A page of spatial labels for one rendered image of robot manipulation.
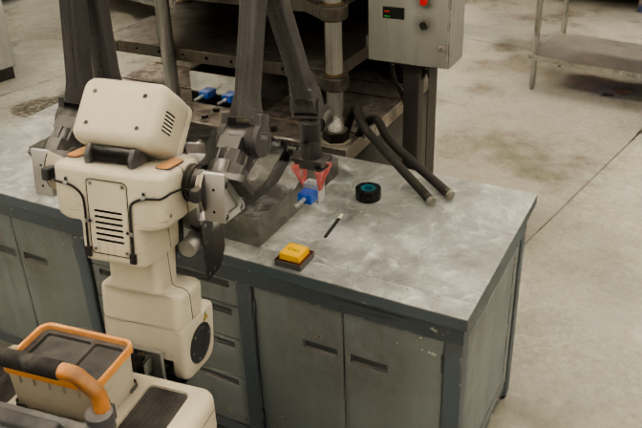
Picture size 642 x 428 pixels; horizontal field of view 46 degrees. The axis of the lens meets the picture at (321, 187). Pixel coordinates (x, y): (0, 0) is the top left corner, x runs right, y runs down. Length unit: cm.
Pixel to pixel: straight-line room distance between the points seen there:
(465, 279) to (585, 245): 182
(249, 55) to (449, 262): 79
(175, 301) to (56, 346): 28
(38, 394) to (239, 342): 85
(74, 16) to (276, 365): 116
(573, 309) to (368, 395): 133
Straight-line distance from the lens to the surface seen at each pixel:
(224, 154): 165
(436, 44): 263
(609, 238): 386
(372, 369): 217
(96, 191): 168
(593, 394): 295
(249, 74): 169
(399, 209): 230
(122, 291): 187
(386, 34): 268
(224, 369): 250
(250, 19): 171
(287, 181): 227
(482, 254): 211
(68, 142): 185
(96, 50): 196
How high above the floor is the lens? 193
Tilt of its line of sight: 28 degrees down
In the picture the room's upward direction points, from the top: 2 degrees counter-clockwise
